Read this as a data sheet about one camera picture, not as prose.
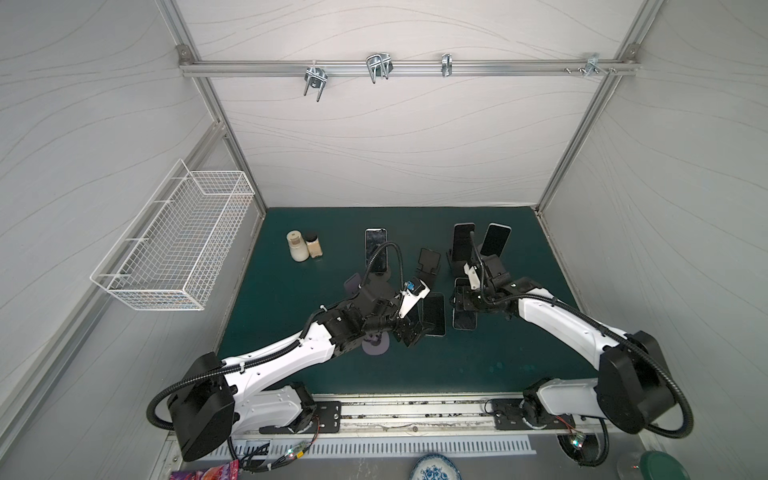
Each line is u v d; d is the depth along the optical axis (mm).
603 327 467
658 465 593
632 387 418
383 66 739
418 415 749
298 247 997
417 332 652
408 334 662
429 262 957
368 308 585
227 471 649
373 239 953
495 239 984
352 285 865
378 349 846
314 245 1007
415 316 663
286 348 477
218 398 395
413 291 638
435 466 662
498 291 637
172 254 685
